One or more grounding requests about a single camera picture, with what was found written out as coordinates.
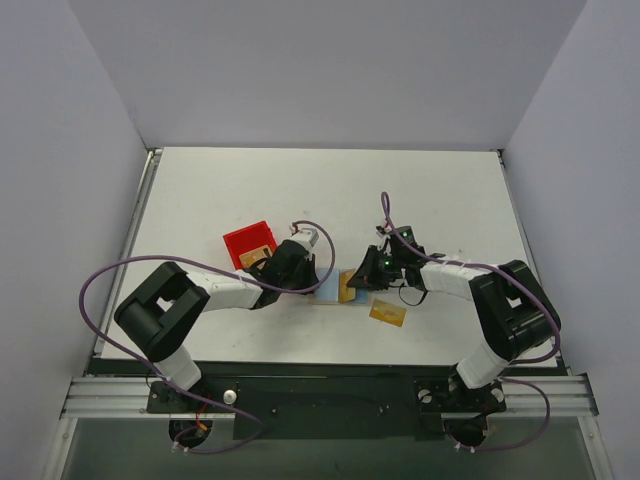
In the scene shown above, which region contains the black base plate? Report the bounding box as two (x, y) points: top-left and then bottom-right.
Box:
(144, 357), (506, 444)

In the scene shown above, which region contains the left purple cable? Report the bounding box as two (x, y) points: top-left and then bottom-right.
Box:
(78, 219), (336, 455)

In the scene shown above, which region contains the red plastic bin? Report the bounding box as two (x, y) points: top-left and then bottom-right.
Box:
(223, 221), (277, 269)

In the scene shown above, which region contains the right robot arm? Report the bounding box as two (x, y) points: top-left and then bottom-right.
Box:
(347, 226), (561, 409)

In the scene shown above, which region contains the gold card in bin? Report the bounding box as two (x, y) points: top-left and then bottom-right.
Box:
(239, 245), (272, 269)

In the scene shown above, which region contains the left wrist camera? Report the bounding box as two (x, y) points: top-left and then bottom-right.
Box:
(290, 225), (319, 252)

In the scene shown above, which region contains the purple cable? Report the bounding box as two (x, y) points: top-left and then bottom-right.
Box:
(78, 219), (336, 455)
(380, 190), (562, 454)

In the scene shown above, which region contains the beige leather card holder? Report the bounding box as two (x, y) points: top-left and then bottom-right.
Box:
(310, 269), (369, 306)

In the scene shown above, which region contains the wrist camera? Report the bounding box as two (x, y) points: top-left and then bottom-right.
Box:
(375, 220), (394, 246)
(290, 225), (319, 252)

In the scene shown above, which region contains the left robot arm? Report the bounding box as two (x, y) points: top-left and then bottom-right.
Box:
(114, 229), (318, 412)

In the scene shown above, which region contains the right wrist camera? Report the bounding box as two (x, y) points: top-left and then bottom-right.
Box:
(375, 220), (394, 246)

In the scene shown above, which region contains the gold VIP card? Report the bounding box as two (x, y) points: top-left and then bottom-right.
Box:
(338, 269), (357, 304)
(369, 299), (407, 327)

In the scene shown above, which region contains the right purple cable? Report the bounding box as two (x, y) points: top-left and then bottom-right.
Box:
(380, 190), (562, 454)

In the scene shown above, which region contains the aluminium frame rail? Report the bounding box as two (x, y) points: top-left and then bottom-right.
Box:
(60, 377), (149, 419)

